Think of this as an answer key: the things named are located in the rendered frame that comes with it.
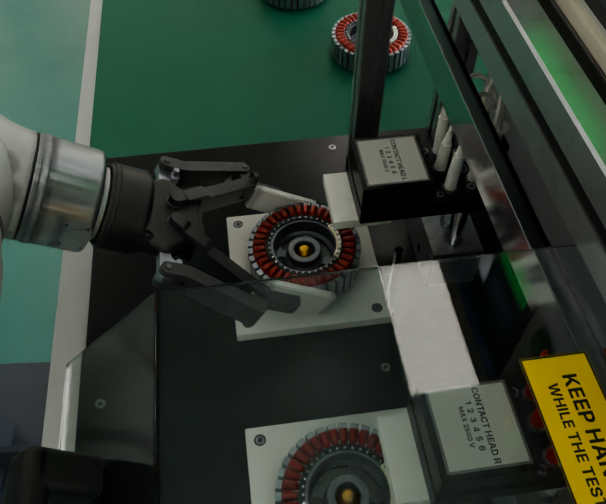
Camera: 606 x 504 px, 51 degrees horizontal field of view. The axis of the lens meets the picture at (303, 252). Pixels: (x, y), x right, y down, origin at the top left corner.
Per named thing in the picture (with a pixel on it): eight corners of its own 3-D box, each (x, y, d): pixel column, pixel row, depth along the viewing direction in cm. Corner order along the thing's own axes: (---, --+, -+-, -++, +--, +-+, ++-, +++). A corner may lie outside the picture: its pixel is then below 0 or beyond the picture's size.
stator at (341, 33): (323, 71, 90) (324, 48, 87) (339, 26, 96) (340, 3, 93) (402, 82, 88) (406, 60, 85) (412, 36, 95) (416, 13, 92)
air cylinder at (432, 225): (424, 287, 65) (433, 255, 61) (407, 231, 70) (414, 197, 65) (472, 281, 66) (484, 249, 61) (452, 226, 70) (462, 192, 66)
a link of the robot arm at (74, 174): (7, 263, 52) (82, 276, 55) (32, 191, 46) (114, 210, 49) (21, 182, 57) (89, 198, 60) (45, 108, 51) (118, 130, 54)
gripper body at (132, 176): (88, 194, 59) (183, 217, 64) (82, 268, 54) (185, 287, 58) (112, 138, 54) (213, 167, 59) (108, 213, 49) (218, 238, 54)
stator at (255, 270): (254, 317, 62) (252, 296, 59) (245, 228, 68) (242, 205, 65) (368, 303, 63) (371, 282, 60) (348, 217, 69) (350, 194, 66)
